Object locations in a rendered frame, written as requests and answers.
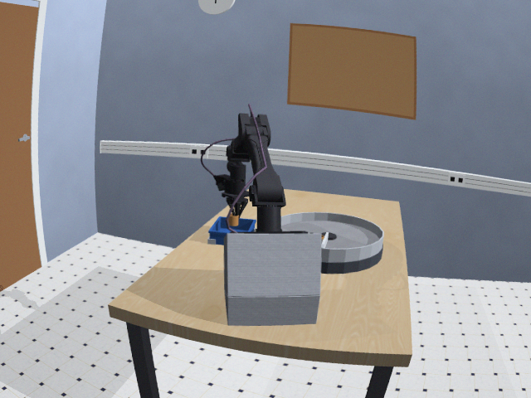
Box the blue crate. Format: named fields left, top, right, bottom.
left=208, top=216, right=256, bottom=245

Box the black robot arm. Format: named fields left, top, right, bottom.
left=216, top=113, right=308, bottom=234

